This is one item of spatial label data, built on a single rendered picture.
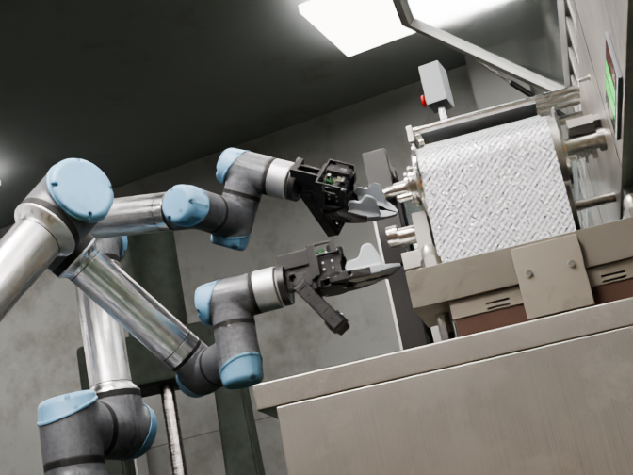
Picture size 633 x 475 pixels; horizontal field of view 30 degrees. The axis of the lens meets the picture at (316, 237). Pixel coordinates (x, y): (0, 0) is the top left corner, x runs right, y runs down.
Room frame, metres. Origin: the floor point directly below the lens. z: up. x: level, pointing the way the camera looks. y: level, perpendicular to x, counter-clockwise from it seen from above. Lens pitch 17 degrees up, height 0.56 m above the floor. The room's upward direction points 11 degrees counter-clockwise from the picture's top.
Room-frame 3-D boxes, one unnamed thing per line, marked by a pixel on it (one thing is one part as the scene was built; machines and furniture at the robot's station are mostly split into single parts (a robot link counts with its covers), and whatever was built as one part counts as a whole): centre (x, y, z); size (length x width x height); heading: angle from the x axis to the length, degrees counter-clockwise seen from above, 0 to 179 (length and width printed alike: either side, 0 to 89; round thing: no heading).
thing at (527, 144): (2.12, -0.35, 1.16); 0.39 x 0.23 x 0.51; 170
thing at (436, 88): (2.55, -0.34, 1.66); 0.07 x 0.07 x 0.10; 71
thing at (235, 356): (2.04, 0.18, 1.01); 0.11 x 0.08 x 0.11; 36
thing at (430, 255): (1.80, -0.17, 1.05); 0.04 x 0.04 x 0.04
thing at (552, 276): (1.72, -0.33, 0.96); 0.10 x 0.03 x 0.11; 80
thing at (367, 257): (1.96, -0.08, 1.11); 0.09 x 0.03 x 0.06; 80
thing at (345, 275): (1.96, -0.04, 1.09); 0.09 x 0.05 x 0.02; 80
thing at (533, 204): (1.94, -0.31, 1.11); 0.23 x 0.01 x 0.18; 80
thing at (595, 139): (1.96, -0.50, 1.25); 0.07 x 0.04 x 0.04; 80
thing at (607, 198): (2.08, -0.51, 1.17); 0.08 x 0.02 x 0.02; 80
